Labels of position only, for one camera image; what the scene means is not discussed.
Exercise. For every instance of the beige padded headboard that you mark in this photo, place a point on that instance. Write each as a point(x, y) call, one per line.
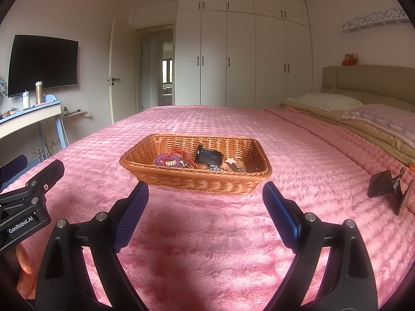
point(373, 81)

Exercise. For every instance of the small beige wall shelf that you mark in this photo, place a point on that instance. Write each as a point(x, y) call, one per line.
point(77, 113)

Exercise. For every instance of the black phone stand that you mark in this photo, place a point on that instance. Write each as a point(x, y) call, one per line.
point(381, 183)

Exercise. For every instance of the beige quilt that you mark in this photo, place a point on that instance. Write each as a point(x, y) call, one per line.
point(356, 129)

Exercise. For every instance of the lilac patterned pillow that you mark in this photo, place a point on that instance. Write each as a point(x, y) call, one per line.
point(382, 118)

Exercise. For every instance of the brown wooden stand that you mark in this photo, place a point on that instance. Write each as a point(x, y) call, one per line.
point(407, 201)

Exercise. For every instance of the white wardrobe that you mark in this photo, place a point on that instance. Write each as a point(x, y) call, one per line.
point(243, 55)

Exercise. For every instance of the white decorative wall shelf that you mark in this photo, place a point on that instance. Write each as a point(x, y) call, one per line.
point(373, 22)

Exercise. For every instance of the pink fluffy blanket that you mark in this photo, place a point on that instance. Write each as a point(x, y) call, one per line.
point(207, 249)

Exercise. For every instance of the brown wicker basket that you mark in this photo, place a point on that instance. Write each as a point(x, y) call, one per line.
point(194, 181)

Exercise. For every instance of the person's left hand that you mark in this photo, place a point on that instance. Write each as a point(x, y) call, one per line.
point(24, 262)

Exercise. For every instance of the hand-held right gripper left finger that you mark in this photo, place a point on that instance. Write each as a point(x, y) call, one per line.
point(133, 213)

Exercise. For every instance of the white room door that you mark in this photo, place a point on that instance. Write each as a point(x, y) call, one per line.
point(124, 71)

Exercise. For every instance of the black wall television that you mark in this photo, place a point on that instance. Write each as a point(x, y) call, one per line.
point(42, 64)

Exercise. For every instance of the white bottle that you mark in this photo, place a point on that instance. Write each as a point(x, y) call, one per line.
point(26, 101)

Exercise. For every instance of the red plush toy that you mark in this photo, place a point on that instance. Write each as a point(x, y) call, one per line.
point(349, 59)

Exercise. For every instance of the white dotted pillow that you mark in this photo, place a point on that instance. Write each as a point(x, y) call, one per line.
point(324, 101)

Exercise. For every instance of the gold thermos bottle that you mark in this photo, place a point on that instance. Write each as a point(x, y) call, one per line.
point(39, 92)

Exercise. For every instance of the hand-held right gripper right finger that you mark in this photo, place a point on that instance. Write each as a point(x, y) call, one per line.
point(282, 213)

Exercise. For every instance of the white star charm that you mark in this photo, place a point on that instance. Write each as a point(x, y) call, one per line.
point(231, 161)

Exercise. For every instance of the white desk with blue legs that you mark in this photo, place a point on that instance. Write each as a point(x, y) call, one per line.
point(29, 120)

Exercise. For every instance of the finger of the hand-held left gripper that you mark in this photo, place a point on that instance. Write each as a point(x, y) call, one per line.
point(15, 164)
point(48, 172)

